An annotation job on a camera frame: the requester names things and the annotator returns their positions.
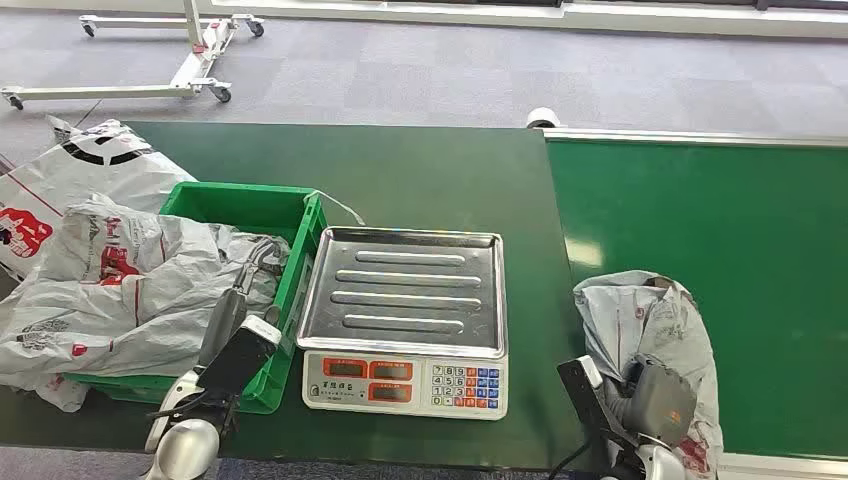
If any white window sill ledge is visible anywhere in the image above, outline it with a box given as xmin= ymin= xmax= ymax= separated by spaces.
xmin=0 ymin=0 xmax=848 ymax=40

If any electronic scale steel tray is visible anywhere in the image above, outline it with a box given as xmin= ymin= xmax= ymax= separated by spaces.
xmin=296 ymin=225 xmax=510 ymax=422

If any small white poly mailer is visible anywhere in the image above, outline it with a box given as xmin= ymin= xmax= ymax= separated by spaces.
xmin=0 ymin=372 xmax=91 ymax=414

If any green plastic crate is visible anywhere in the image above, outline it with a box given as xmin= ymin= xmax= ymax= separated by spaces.
xmin=64 ymin=181 xmax=329 ymax=416

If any thin white strap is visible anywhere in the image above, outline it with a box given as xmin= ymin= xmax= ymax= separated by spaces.
xmin=304 ymin=190 xmax=367 ymax=227

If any white poly mailer black stripe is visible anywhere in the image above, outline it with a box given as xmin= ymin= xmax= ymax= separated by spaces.
xmin=0 ymin=115 xmax=198 ymax=283

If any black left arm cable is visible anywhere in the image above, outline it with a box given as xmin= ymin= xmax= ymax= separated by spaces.
xmin=146 ymin=389 xmax=223 ymax=423

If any white conveyor end roller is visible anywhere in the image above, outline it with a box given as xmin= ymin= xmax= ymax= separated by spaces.
xmin=525 ymin=107 xmax=563 ymax=130

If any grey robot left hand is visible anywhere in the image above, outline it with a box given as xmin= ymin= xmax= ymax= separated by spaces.
xmin=197 ymin=239 xmax=293 ymax=367

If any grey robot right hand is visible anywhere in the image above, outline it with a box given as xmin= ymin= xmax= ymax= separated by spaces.
xmin=619 ymin=354 xmax=698 ymax=446

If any white wheeled stand frame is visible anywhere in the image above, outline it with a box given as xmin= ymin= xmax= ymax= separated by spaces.
xmin=0 ymin=0 xmax=266 ymax=112

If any grey poly mailer red print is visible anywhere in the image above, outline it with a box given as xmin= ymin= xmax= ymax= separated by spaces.
xmin=572 ymin=270 xmax=725 ymax=480

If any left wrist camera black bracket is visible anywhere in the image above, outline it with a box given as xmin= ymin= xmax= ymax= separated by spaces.
xmin=195 ymin=315 xmax=284 ymax=400

